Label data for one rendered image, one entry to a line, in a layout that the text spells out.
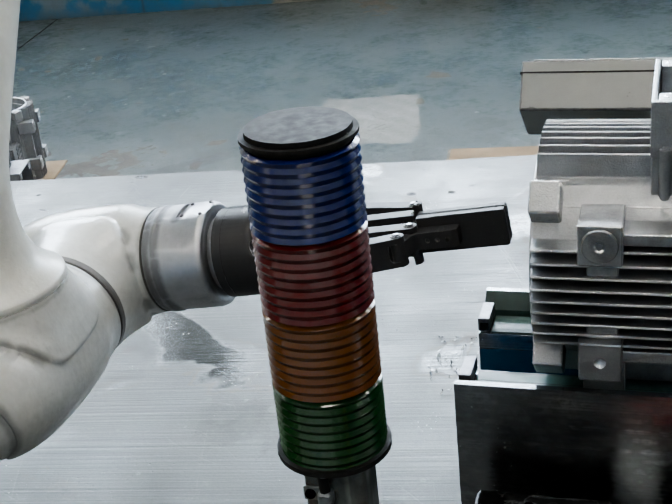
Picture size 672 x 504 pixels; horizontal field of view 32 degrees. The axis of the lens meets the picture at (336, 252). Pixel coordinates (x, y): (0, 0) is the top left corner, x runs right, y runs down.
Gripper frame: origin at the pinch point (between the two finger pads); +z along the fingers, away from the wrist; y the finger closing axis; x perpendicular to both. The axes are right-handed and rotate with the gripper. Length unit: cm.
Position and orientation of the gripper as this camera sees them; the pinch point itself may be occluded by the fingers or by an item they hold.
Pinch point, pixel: (464, 227)
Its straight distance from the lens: 90.7
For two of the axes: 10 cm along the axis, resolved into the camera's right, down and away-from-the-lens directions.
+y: 2.7, -4.3, 8.6
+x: 2.3, 9.0, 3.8
